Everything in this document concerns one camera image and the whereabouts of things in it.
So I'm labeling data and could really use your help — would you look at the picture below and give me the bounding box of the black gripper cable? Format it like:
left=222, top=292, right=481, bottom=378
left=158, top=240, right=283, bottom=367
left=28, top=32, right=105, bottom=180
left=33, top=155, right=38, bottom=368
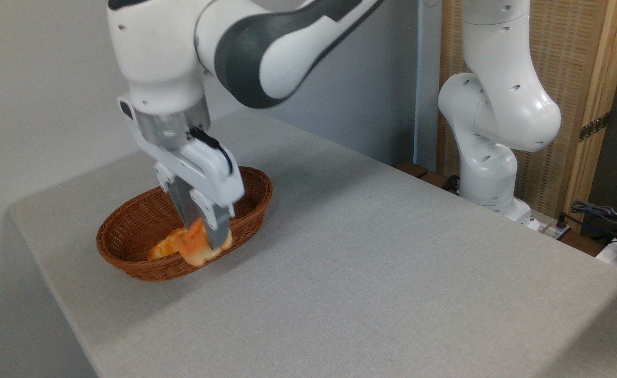
left=188, top=127, right=234, bottom=175

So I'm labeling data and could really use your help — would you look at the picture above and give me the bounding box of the blue cable bundle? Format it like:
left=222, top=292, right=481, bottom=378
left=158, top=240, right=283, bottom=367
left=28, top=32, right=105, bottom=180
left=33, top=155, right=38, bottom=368
left=570, top=200, right=617, bottom=243

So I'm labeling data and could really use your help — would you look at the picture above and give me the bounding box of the golden bread roll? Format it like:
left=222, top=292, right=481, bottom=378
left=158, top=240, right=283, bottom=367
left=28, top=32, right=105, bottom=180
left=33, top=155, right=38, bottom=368
left=174, top=217, right=234, bottom=268

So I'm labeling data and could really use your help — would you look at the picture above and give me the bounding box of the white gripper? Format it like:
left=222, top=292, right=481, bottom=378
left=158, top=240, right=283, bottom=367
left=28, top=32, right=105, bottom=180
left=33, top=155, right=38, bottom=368
left=118, top=95, right=245, bottom=250

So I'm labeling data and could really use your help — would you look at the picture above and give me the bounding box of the dark wooden block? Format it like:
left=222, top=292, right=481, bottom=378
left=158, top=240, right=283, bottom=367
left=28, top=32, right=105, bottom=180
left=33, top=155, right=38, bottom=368
left=394, top=161, right=431, bottom=180

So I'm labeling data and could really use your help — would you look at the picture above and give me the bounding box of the woven wooden folding screen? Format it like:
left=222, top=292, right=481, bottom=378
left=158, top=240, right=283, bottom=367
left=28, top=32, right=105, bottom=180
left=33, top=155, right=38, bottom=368
left=437, top=0, right=617, bottom=233

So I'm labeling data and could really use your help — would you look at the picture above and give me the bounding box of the brown wicker basket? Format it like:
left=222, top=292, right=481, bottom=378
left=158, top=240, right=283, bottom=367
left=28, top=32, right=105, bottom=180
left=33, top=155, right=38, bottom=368
left=96, top=166, right=274, bottom=282

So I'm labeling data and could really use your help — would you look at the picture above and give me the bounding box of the brass screen hinge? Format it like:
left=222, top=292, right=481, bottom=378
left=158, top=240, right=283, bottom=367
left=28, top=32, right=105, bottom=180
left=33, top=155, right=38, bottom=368
left=578, top=112, right=611, bottom=143

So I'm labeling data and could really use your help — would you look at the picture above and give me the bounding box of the golden croissant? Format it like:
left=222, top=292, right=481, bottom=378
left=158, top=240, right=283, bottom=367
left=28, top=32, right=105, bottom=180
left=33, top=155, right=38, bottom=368
left=147, top=227, right=188, bottom=262

